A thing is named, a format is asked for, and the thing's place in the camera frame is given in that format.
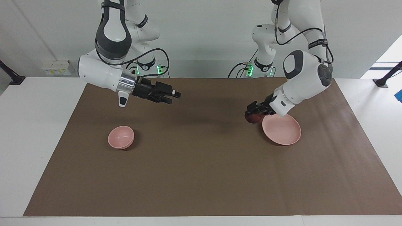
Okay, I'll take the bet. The pink plate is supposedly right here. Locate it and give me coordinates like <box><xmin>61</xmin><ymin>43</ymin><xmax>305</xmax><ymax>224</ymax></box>
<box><xmin>262</xmin><ymin>114</ymin><xmax>302</xmax><ymax>146</ymax></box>

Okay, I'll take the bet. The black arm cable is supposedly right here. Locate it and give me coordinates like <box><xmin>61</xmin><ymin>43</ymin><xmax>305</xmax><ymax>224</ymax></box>
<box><xmin>274</xmin><ymin>13</ymin><xmax>334</xmax><ymax>65</ymax></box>
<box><xmin>95</xmin><ymin>48</ymin><xmax>170</xmax><ymax>78</ymax></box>

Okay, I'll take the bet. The black clamp stand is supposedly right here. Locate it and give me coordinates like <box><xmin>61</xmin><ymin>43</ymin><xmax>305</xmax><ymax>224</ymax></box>
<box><xmin>373</xmin><ymin>61</ymin><xmax>402</xmax><ymax>88</ymax></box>
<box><xmin>0</xmin><ymin>60</ymin><xmax>26</xmax><ymax>86</ymax></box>

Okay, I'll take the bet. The black base cable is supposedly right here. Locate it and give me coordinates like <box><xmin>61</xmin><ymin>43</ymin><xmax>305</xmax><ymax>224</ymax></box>
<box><xmin>125</xmin><ymin>60</ymin><xmax>139</xmax><ymax>76</ymax></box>
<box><xmin>228</xmin><ymin>49</ymin><xmax>260</xmax><ymax>78</ymax></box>

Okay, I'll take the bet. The black left base cable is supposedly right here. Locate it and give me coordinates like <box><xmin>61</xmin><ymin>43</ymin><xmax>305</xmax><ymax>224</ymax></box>
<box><xmin>228</xmin><ymin>49</ymin><xmax>260</xmax><ymax>78</ymax></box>

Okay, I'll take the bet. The brown table mat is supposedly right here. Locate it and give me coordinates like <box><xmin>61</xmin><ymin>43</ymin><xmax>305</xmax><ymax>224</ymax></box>
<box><xmin>23</xmin><ymin>77</ymin><xmax>402</xmax><ymax>217</ymax></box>

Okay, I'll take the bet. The red apple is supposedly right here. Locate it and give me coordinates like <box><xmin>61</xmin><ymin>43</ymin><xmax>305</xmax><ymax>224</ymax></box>
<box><xmin>245</xmin><ymin>112</ymin><xmax>264</xmax><ymax>124</ymax></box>

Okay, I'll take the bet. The black right base cable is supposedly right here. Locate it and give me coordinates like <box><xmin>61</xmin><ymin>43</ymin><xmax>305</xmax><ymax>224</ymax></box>
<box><xmin>125</xmin><ymin>60</ymin><xmax>139</xmax><ymax>76</ymax></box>

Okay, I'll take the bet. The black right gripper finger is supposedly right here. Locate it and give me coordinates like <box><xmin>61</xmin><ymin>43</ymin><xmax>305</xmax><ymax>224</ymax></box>
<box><xmin>156</xmin><ymin>82</ymin><xmax>182</xmax><ymax>99</ymax></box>
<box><xmin>150</xmin><ymin>94</ymin><xmax>173</xmax><ymax>105</ymax></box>

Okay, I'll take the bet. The pink bowl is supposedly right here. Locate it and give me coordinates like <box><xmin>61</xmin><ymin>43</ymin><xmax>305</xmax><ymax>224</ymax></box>
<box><xmin>108</xmin><ymin>126</ymin><xmax>135</xmax><ymax>150</ymax></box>

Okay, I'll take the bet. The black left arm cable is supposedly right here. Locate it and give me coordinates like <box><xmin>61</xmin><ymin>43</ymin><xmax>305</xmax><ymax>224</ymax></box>
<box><xmin>274</xmin><ymin>13</ymin><xmax>334</xmax><ymax>65</ymax></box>

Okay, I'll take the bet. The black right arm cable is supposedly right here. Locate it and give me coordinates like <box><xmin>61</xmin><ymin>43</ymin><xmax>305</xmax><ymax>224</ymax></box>
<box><xmin>95</xmin><ymin>48</ymin><xmax>170</xmax><ymax>78</ymax></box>

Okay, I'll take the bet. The white wall socket box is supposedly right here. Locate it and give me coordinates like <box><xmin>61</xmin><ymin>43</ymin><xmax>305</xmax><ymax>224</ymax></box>
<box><xmin>42</xmin><ymin>60</ymin><xmax>74</xmax><ymax>76</ymax></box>

